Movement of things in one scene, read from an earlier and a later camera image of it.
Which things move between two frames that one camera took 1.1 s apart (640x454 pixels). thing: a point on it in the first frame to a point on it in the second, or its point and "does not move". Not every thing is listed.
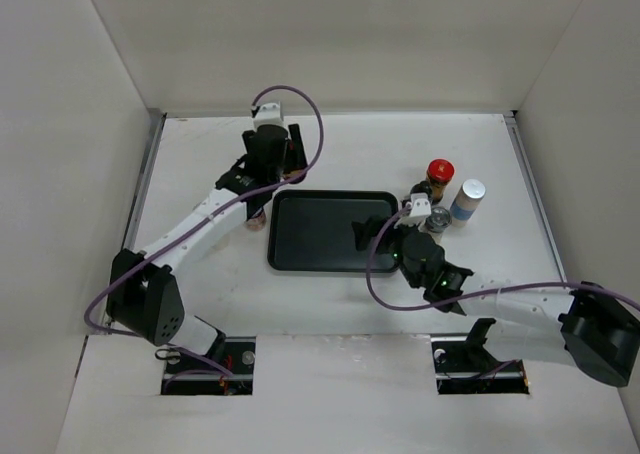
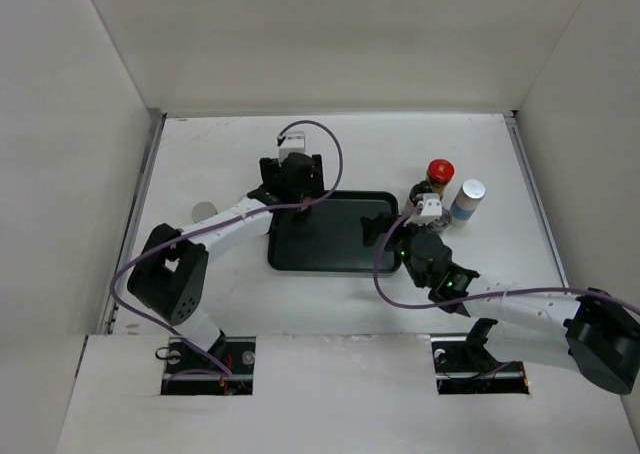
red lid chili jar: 439,172 does not move
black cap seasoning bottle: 422,187 does not move
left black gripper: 294,157 to 315,186
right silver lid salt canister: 467,201 does not move
